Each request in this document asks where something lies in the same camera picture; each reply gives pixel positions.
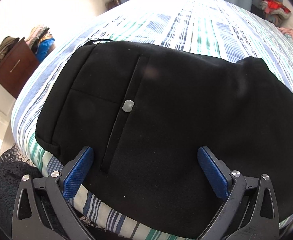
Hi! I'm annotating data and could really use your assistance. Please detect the black pants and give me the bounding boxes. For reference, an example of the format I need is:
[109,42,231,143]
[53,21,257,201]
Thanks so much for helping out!
[35,41,293,238]

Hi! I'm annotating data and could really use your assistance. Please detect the black lace cloth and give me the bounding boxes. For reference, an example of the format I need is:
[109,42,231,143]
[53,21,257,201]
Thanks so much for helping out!
[0,145,43,238]

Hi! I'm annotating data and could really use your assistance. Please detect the dark brown wooden dresser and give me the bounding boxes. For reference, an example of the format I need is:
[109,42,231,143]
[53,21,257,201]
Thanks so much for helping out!
[0,39,40,99]

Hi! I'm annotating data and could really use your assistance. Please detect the clothes pile beside dresser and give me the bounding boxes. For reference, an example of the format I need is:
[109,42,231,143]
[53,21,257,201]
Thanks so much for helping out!
[25,25,55,63]

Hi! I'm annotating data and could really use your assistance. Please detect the olive cloth on dresser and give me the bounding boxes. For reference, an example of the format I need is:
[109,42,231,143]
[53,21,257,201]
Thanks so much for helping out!
[0,36,20,62]

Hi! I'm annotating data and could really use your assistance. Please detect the striped blue green bed sheet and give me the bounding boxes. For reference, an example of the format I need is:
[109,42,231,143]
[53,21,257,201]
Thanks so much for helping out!
[12,0,293,239]

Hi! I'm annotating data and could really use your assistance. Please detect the red clothes pile on stool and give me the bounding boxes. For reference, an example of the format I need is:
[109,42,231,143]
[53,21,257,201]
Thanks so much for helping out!
[259,0,291,27]

